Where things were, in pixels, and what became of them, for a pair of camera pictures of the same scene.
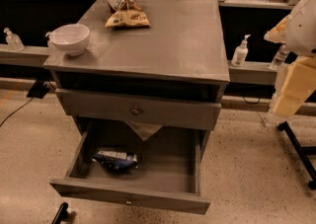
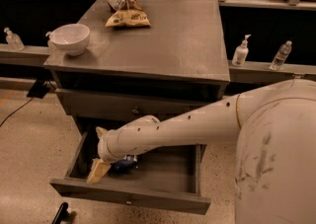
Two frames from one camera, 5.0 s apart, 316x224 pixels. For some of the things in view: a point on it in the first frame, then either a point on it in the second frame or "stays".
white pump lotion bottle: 240,52 stays
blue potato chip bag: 117,160 stays
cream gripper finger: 277,33 → 114,144
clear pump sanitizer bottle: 14,43 stays
